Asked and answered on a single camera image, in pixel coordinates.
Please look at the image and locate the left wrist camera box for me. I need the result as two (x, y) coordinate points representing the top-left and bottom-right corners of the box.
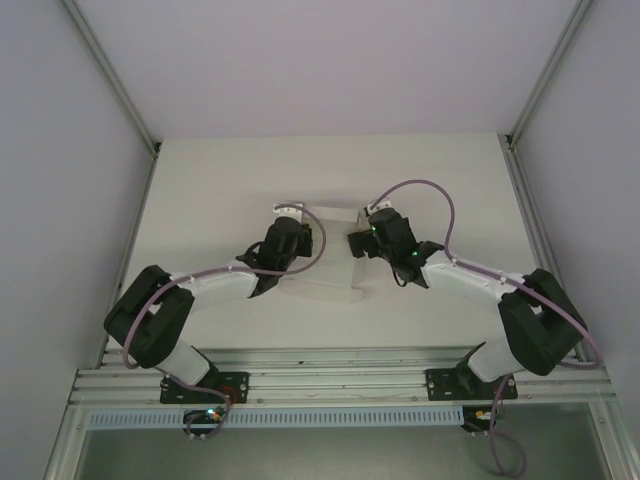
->
(272, 200), (306, 222)

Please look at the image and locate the small black controller board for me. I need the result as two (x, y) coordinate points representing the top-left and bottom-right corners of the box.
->
(461, 405), (502, 435)
(181, 407), (227, 442)

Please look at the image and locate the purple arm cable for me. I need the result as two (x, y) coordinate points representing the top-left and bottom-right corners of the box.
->
(368, 178), (604, 474)
(121, 201), (331, 441)

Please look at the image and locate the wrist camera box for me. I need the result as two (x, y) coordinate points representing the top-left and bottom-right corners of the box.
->
(272, 200), (306, 222)
(364, 195), (394, 216)

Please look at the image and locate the white paper box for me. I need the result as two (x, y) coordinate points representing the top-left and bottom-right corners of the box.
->
(276, 201), (377, 306)

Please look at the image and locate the aluminium frame post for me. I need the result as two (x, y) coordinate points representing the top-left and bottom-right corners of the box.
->
(63, 0), (162, 157)
(503, 0), (597, 151)

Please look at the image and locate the aluminium table side rail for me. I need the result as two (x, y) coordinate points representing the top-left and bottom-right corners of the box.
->
(497, 133), (587, 362)
(98, 144), (162, 371)

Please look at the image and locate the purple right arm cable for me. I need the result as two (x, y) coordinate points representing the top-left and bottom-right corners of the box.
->
(368, 178), (604, 474)

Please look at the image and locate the light blue slotted cable duct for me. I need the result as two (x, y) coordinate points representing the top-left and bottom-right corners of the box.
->
(86, 405), (464, 431)

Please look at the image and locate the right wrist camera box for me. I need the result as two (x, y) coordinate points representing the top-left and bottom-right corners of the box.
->
(364, 195), (394, 216)

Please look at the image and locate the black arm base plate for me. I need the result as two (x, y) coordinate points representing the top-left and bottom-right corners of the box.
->
(158, 371), (250, 405)
(424, 367), (519, 402)

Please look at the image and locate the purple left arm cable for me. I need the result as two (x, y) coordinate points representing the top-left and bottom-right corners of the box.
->
(121, 201), (331, 441)

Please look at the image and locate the aluminium mounting rail beam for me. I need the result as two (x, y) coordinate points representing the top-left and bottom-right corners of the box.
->
(68, 346), (614, 407)

